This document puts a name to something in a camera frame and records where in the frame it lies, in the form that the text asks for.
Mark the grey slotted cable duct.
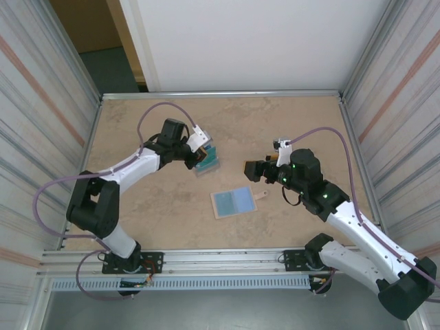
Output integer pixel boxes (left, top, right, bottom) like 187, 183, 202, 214
49, 276, 312, 292

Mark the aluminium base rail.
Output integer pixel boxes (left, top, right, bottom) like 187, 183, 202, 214
36, 245, 413, 278

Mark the small green circuit board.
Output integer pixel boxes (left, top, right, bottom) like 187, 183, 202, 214
119, 274, 155, 288

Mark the aluminium table side bar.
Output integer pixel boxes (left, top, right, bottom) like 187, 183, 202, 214
61, 98, 104, 250
338, 98, 389, 247

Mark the tan wooden door edge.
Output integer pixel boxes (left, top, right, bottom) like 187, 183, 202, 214
105, 0, 148, 84

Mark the aluminium frame post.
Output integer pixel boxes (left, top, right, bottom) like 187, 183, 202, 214
46, 0, 104, 104
338, 0, 396, 100

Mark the beige leather card holder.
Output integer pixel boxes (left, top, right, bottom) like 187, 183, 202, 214
210, 187, 270, 220

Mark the clear acrylic card stand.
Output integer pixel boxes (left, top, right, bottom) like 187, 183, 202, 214
193, 146, 221, 178

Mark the aluminium table edge bar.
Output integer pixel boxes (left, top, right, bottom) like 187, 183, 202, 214
100, 89, 343, 101

